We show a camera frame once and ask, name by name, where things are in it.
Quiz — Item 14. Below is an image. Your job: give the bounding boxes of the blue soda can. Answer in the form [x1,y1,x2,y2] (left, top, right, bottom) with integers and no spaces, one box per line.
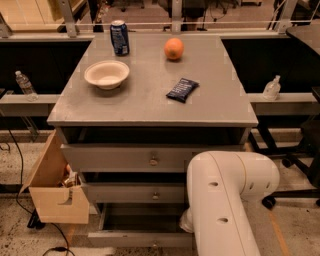
[110,20,130,56]

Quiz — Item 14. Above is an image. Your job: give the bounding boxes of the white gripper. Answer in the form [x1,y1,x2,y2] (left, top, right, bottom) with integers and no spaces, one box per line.
[179,209,194,233]

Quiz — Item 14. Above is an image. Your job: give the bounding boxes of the clear water bottle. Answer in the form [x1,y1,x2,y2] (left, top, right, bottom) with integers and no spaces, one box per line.
[15,71,38,102]

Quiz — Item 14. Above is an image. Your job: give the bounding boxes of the clear sanitizer pump bottle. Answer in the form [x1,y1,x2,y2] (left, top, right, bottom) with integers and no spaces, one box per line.
[262,75,281,101]

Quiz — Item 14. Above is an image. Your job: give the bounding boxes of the grey drawer cabinet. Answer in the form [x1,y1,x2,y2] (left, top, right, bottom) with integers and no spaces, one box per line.
[46,32,259,248]

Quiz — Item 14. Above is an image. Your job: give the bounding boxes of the black office chair base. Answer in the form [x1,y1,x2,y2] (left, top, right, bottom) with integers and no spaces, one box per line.
[248,119,320,210]

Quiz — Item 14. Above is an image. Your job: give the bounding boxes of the items inside cardboard box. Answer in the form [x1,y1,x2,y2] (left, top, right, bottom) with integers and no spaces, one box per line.
[61,164,80,188]

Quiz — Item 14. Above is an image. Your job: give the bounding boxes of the dark blue snack bag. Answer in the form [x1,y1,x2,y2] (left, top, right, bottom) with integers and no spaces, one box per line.
[166,78,199,103]

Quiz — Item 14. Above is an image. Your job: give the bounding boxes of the grey bottom drawer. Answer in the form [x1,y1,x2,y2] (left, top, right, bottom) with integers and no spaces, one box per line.
[88,203,193,248]

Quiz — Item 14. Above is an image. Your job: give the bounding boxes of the cardboard box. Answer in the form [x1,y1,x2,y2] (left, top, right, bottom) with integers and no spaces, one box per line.
[20,131,89,224]

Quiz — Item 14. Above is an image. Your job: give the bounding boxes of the white paper bowl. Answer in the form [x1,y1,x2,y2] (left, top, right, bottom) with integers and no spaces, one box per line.
[84,60,130,90]

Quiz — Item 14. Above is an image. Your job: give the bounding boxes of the grey top drawer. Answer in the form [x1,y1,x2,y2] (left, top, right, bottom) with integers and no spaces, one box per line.
[61,144,242,173]

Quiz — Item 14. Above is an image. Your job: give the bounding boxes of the orange fruit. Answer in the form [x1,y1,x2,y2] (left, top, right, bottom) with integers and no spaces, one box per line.
[164,38,184,60]

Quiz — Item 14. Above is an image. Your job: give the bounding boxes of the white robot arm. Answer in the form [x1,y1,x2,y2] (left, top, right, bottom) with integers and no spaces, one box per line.
[180,151,280,256]

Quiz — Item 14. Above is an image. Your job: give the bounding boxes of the black floor cable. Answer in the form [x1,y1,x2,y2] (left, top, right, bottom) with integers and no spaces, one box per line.
[7,129,76,256]

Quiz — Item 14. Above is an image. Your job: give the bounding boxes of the grey drawer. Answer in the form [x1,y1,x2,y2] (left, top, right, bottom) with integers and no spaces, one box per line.
[88,203,193,248]
[82,183,185,203]
[61,144,242,173]

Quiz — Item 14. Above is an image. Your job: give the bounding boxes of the grey middle drawer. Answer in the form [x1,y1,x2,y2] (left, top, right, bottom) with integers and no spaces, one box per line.
[82,183,185,203]

